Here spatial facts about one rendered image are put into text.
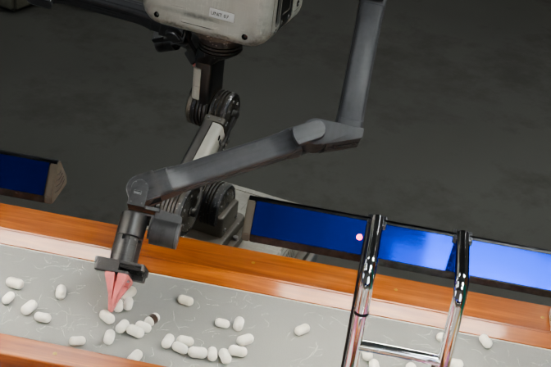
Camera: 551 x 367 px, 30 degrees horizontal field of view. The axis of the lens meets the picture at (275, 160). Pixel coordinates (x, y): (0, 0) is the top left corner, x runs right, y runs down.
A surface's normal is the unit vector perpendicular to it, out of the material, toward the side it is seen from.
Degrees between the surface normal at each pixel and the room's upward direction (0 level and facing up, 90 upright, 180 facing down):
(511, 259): 58
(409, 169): 0
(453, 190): 0
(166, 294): 0
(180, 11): 90
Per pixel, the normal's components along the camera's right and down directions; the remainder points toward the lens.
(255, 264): 0.11, -0.86
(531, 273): -0.09, -0.05
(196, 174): 0.08, -0.20
